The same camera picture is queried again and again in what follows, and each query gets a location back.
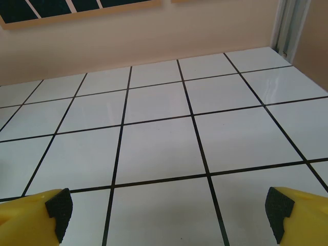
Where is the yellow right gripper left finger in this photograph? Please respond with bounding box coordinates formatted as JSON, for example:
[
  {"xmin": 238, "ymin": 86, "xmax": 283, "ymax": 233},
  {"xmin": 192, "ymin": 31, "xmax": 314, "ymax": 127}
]
[{"xmin": 0, "ymin": 188, "xmax": 73, "ymax": 246}]

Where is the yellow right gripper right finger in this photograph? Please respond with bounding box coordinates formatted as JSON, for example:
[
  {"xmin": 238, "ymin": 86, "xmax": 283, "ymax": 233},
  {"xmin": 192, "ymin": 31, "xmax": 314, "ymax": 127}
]
[{"xmin": 264, "ymin": 187, "xmax": 328, "ymax": 246}]

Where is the aluminium frame post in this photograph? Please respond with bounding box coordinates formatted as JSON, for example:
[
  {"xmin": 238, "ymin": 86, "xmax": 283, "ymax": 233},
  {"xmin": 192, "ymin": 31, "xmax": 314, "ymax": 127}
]
[{"xmin": 270, "ymin": 0, "xmax": 312, "ymax": 64}]

